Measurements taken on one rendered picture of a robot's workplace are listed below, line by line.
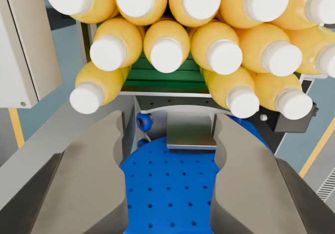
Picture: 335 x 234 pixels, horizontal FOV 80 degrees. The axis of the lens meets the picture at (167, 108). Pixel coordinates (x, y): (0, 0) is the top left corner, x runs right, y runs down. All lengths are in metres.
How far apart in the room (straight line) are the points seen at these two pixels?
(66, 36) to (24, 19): 1.17
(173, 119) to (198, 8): 0.27
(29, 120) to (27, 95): 1.59
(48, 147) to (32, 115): 1.15
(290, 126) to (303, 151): 1.64
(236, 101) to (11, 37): 0.29
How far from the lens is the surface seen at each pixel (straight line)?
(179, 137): 0.39
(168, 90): 0.41
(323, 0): 0.29
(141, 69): 0.47
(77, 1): 0.26
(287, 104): 0.32
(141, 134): 0.52
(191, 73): 0.47
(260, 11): 0.26
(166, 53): 0.25
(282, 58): 0.29
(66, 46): 1.52
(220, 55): 0.26
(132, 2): 0.24
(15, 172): 0.68
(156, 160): 0.41
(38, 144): 0.76
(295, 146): 2.04
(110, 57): 0.26
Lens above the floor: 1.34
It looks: 62 degrees down
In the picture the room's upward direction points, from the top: 180 degrees clockwise
